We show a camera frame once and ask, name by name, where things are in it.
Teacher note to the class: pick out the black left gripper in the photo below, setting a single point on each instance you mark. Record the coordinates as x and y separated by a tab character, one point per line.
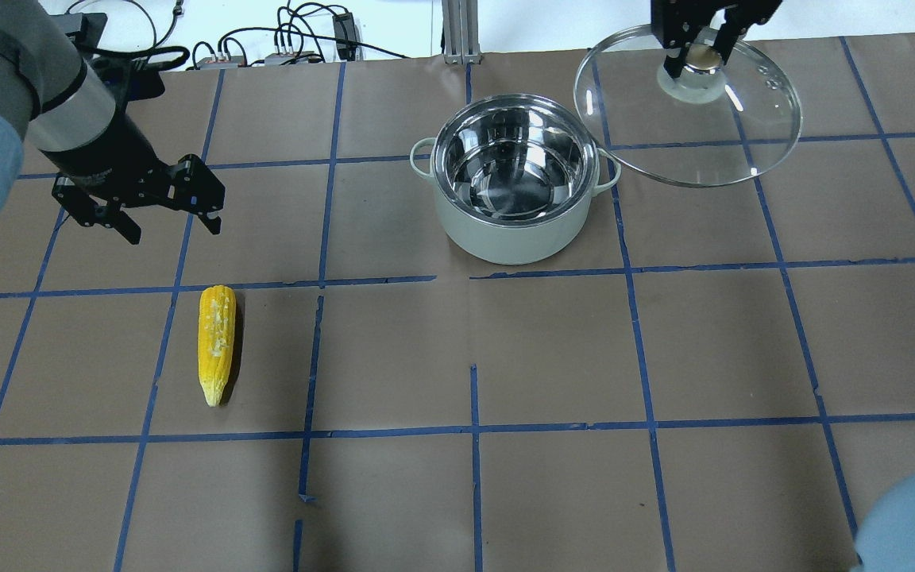
105	161

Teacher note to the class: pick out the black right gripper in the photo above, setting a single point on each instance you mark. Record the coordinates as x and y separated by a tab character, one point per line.
675	33

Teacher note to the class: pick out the glass pot lid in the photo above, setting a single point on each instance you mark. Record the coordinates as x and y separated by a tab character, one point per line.
720	122

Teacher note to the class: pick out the yellow corn cob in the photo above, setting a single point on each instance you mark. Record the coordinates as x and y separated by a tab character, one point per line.
216	336

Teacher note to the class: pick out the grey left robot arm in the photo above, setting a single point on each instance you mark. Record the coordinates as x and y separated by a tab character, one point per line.
51	97

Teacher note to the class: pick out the pale green steel pot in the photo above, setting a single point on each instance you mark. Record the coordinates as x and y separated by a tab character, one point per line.
514	177

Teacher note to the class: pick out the black power adapter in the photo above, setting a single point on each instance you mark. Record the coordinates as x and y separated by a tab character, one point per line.
345	30

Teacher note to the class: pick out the aluminium frame post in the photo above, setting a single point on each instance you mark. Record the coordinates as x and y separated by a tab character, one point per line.
460	32

